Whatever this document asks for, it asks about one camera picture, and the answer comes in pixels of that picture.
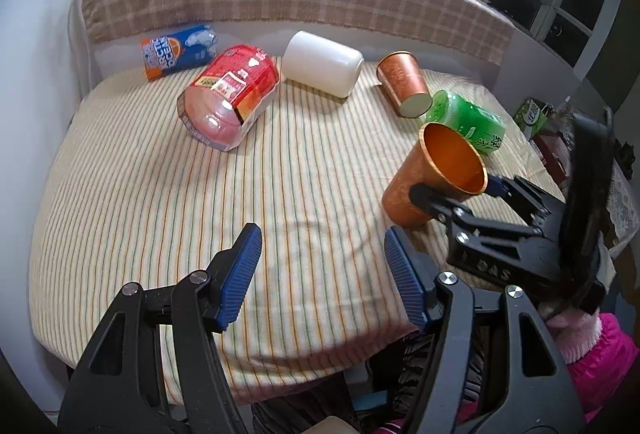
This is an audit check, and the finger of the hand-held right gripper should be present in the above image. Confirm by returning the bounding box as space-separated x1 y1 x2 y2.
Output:
409 183 477 229
484 174 553 227

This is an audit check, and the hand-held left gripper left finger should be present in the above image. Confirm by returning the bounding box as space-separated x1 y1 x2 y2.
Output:
57 223 264 434

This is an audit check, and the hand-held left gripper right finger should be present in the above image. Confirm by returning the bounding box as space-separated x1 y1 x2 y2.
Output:
384 225 587 434

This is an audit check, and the orange metal cup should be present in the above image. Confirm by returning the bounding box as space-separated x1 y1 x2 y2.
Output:
376 51 433 119
381 122 488 229

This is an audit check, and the person's right forearm pink sleeve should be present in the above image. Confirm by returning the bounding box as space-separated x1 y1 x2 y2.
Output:
544 306 637 417

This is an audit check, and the white cup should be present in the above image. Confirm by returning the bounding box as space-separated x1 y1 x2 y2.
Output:
281 30 364 98

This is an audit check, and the green box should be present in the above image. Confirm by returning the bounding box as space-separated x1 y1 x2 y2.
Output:
515 98 552 135

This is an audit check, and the white lace cloth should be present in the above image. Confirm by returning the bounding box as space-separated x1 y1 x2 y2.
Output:
602 161 640 247

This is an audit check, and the striped cloth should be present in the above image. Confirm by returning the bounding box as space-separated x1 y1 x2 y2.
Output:
27 61 566 407

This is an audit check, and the red snack packet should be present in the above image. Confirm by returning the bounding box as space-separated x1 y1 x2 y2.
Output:
177 44 281 152

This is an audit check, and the blue and orange packet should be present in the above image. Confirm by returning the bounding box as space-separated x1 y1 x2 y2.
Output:
140 24 219 81

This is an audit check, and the white pipe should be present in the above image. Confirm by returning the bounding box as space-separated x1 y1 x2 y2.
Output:
69 0 97 95

